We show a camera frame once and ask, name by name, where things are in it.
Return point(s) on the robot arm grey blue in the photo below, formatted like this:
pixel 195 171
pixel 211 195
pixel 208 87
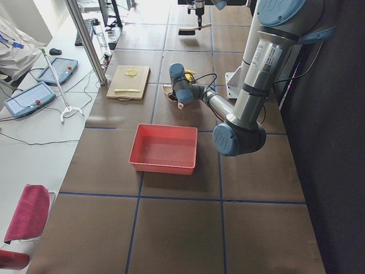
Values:
pixel 218 4
pixel 276 27

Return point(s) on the cream plastic dustpan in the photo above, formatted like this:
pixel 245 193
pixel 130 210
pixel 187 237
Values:
pixel 170 95

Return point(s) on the bamboo cutting board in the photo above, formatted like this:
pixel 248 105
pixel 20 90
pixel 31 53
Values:
pixel 120 80

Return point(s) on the yellow toy corn cob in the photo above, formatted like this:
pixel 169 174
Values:
pixel 190 76

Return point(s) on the plastic water bottle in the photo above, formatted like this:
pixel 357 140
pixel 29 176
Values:
pixel 101 39

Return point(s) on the green plastic knife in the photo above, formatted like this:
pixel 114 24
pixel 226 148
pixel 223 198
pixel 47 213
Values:
pixel 120 90

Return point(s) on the teach pendant tablet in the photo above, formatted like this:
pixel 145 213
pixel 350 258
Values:
pixel 30 100
pixel 63 67

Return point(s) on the cream hand brush black bristles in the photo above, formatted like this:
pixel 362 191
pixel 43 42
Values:
pixel 188 31

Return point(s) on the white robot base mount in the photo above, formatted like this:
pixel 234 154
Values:
pixel 234 82

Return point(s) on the far teach pendant tablet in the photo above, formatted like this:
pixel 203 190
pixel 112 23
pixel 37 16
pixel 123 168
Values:
pixel 63 67

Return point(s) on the near teach pendant tablet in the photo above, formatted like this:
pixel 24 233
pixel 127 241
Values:
pixel 30 100

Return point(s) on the black computer mouse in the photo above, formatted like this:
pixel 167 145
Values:
pixel 54 51

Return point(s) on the aluminium frame post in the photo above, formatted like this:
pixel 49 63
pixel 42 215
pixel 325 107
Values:
pixel 86 40

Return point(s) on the red object at edge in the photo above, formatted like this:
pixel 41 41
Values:
pixel 14 260

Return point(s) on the upper lemon slice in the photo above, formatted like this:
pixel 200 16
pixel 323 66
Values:
pixel 128 70

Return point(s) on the magenta cloth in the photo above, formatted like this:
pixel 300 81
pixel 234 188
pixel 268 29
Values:
pixel 30 215

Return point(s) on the person in white shirt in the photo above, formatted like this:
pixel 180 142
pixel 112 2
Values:
pixel 19 51

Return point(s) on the pink plastic bin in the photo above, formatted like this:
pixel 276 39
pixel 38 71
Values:
pixel 164 149

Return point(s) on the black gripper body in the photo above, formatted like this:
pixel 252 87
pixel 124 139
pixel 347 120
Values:
pixel 198 7

